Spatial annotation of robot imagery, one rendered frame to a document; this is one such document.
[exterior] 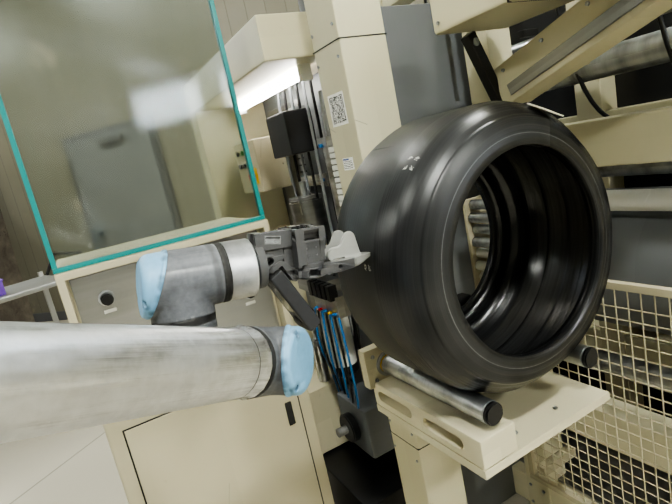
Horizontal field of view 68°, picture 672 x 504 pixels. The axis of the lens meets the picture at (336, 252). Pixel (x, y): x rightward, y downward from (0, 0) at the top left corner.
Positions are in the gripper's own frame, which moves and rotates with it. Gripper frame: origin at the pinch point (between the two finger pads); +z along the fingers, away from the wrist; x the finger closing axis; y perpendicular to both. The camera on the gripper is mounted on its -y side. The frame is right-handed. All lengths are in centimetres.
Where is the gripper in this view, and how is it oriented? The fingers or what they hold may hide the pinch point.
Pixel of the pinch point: (363, 258)
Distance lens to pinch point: 86.9
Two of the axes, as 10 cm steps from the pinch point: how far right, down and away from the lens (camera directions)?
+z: 8.7, -1.6, 4.6
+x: -4.8, -0.8, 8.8
